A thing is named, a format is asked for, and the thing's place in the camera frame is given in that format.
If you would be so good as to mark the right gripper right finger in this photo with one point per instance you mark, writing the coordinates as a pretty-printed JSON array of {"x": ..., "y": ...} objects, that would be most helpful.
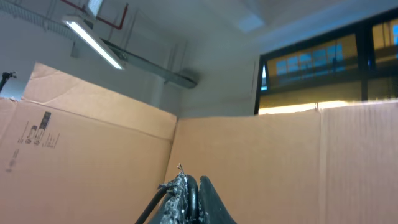
[{"x": 211, "y": 208}]

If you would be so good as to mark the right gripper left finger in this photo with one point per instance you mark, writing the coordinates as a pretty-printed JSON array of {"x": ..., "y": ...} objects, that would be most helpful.
[{"x": 174, "y": 206}]

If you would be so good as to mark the left cardboard panel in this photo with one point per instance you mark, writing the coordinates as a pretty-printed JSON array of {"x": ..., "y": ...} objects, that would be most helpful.
[{"x": 75, "y": 152}]

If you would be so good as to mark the cardboard panel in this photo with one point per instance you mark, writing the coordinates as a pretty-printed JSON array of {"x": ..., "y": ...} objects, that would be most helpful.
[
  {"x": 333, "y": 165},
  {"x": 75, "y": 152}
]

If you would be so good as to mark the right cardboard panel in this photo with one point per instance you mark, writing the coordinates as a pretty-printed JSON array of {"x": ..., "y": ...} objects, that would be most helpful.
[{"x": 333, "y": 165}]

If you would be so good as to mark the ceiling fluorescent light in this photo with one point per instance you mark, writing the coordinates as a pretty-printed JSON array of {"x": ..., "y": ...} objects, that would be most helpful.
[{"x": 81, "y": 29}]

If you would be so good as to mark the dark framed window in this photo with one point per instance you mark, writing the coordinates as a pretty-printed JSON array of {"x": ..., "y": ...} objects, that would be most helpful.
[{"x": 357, "y": 62}]

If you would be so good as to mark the grey ceiling duct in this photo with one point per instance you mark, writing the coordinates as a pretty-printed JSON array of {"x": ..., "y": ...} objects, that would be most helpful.
[{"x": 185, "y": 78}]

